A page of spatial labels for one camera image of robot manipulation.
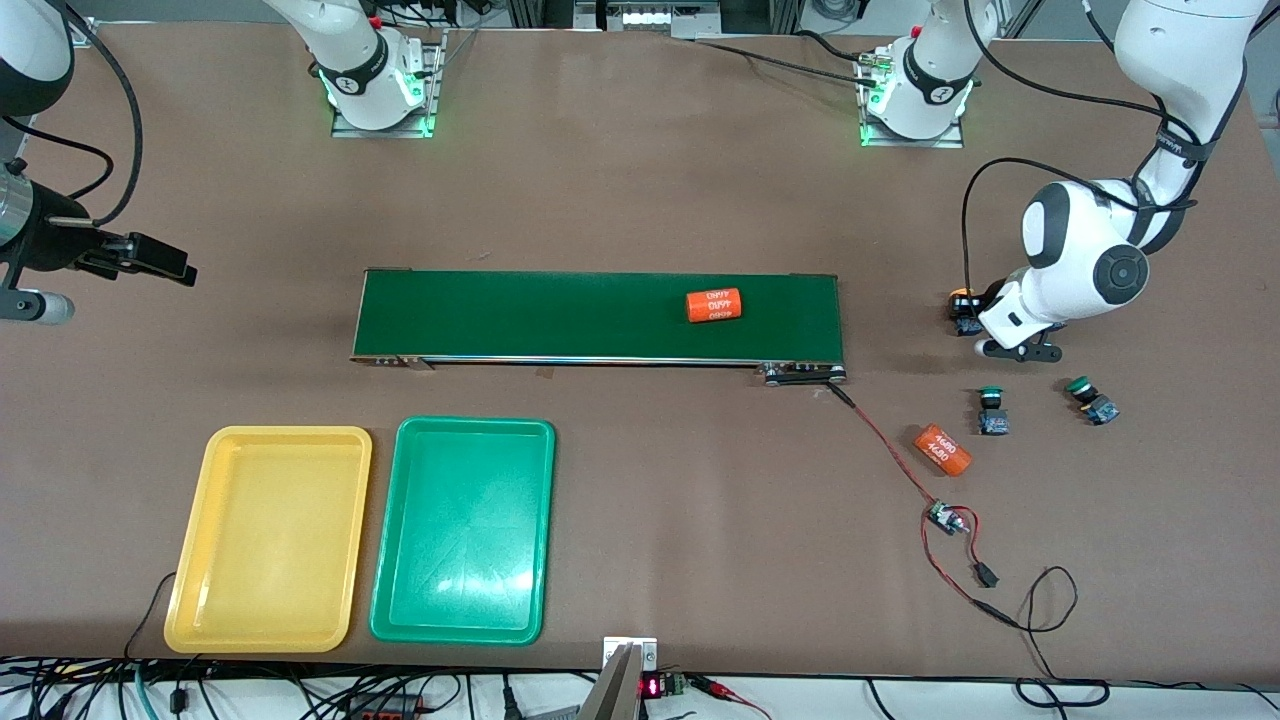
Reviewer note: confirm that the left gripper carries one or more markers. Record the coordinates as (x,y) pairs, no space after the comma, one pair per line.
(993,296)

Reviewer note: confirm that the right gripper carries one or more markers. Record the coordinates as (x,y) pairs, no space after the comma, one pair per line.
(48,240)

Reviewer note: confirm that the yellow push button switch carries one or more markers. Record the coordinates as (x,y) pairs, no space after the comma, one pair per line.
(967,322)

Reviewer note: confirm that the green push button switch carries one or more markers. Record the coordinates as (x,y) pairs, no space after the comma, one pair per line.
(1092,400)
(992,412)

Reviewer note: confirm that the orange 4680 cylinder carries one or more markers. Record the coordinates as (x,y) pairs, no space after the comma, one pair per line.
(714,305)
(942,449)

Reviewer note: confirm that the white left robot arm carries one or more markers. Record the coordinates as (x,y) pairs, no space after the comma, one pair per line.
(1085,250)

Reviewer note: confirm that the small motor controller board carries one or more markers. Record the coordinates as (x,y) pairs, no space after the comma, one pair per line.
(940,517)

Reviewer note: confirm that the red lead with black plug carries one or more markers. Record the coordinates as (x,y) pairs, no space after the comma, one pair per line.
(987,575)

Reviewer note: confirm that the yellow plastic tray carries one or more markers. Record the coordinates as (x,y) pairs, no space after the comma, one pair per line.
(265,540)

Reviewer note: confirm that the green belt conveyor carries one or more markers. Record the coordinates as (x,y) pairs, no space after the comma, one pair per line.
(550,315)

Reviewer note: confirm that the green plastic tray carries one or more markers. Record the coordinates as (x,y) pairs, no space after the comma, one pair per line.
(460,530)

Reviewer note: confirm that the red clip lead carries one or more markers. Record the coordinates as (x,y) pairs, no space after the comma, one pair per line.
(725,690)

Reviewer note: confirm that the red digit display module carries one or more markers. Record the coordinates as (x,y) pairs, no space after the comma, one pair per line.
(652,687)

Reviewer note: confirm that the red black power strip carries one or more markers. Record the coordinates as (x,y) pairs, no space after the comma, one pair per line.
(385,708)

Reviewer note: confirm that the grey metal wedge bar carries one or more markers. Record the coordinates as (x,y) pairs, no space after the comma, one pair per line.
(612,695)

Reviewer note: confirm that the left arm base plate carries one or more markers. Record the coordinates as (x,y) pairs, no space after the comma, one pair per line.
(950,135)

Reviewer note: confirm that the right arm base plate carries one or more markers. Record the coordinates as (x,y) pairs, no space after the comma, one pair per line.
(435,80)

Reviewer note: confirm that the aluminium frame rack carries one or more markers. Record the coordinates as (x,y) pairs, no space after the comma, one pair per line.
(645,18)

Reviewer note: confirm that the small metal bracket plate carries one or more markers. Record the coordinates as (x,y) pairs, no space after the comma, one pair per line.
(645,650)

